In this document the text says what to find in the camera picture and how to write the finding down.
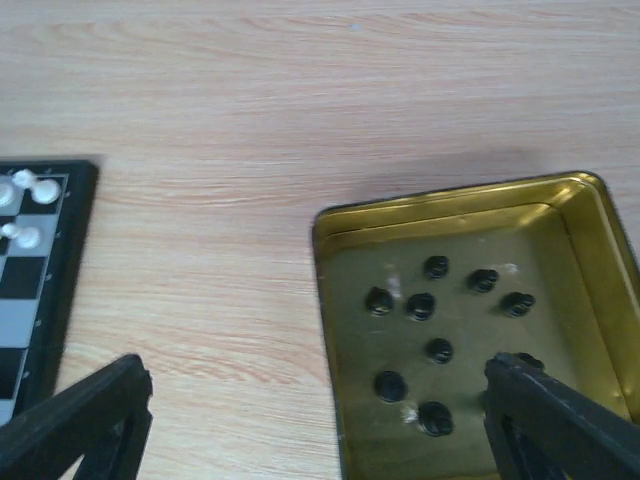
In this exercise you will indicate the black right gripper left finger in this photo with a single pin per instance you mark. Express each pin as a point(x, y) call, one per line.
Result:
point(102, 422)

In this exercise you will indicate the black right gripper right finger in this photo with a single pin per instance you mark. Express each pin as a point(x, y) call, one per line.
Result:
point(539, 428)

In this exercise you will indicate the black chess piece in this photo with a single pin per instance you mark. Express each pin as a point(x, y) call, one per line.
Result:
point(390, 386)
point(421, 306)
point(439, 350)
point(517, 304)
point(435, 419)
point(530, 360)
point(379, 301)
point(436, 267)
point(483, 280)

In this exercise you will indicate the gold metal tin tray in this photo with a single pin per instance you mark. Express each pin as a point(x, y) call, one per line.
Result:
point(557, 237)

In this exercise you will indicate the white chess pawn corner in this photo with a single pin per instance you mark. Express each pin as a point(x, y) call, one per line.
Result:
point(24, 237)

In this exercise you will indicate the white chess rook corner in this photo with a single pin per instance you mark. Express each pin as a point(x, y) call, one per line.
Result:
point(43, 191)

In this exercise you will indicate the white chess knight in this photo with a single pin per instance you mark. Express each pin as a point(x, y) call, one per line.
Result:
point(7, 194)

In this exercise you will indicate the black and grey chessboard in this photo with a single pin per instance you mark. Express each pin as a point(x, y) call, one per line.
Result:
point(37, 285)

